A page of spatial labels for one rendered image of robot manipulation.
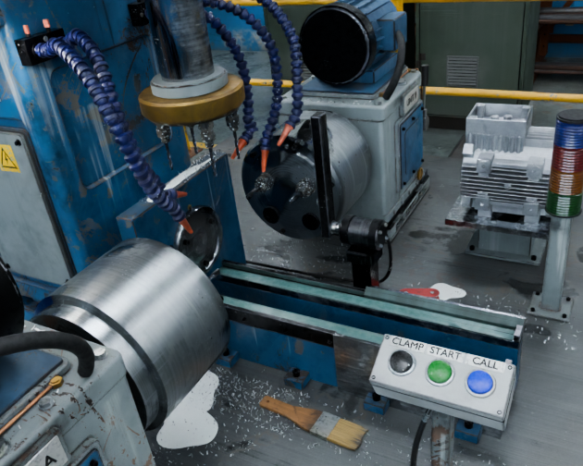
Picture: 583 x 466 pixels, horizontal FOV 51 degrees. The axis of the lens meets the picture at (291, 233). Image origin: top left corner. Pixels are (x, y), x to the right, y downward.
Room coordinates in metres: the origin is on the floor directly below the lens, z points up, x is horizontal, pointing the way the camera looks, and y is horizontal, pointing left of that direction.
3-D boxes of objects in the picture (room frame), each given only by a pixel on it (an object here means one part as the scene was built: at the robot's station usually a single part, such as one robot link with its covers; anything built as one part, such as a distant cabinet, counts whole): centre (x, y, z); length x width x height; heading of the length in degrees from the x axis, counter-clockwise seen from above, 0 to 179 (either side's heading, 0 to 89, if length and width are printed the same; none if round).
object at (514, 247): (1.24, -0.52, 0.86); 0.27 x 0.24 x 0.12; 148
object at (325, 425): (0.76, 0.01, 0.80); 0.21 x 0.05 x 0.01; 54
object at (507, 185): (1.20, -0.51, 1.02); 0.20 x 0.19 x 0.19; 60
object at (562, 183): (0.98, -0.51, 1.10); 0.06 x 0.06 x 0.04
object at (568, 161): (0.98, -0.51, 1.14); 0.06 x 0.06 x 0.04
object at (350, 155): (1.29, -0.07, 1.04); 0.41 x 0.25 x 0.25; 148
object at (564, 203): (0.98, -0.51, 1.05); 0.06 x 0.06 x 0.04
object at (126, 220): (1.09, 0.24, 0.97); 0.30 x 0.11 x 0.34; 148
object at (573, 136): (0.98, -0.51, 1.19); 0.06 x 0.06 x 0.04
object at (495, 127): (1.23, -0.47, 1.11); 0.12 x 0.11 x 0.07; 60
